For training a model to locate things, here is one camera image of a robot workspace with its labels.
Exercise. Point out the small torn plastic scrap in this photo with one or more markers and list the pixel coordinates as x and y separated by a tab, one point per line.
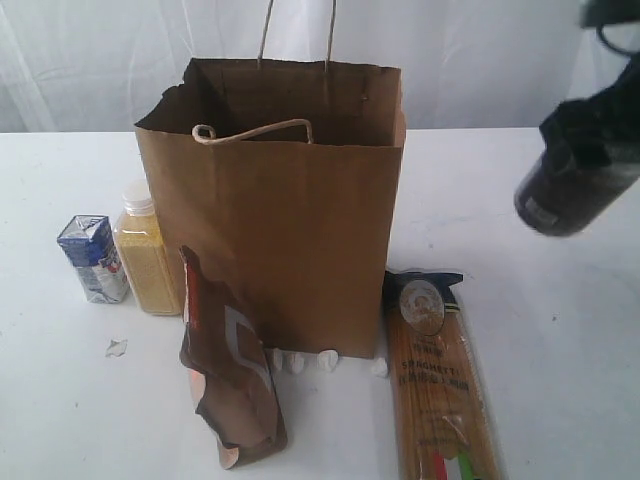
116	348

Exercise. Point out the yellow grain bottle white cap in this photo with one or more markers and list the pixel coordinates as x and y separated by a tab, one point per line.
140	246

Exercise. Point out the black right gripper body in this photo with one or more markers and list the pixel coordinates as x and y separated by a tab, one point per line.
602	129

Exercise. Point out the white backdrop curtain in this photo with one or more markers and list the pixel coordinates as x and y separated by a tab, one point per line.
102	65

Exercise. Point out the spaghetti package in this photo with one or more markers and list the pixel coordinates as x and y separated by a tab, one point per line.
443	427

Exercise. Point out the brown coffee pouch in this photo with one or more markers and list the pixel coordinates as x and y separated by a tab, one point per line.
230	378

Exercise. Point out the dark clear-lid canister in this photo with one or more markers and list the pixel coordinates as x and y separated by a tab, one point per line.
567	189

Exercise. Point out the brown paper shopping bag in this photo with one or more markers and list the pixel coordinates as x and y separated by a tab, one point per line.
282	177

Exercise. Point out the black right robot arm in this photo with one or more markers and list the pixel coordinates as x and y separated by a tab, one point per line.
598	15

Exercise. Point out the blue white milk carton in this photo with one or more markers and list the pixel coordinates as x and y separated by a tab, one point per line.
87	241

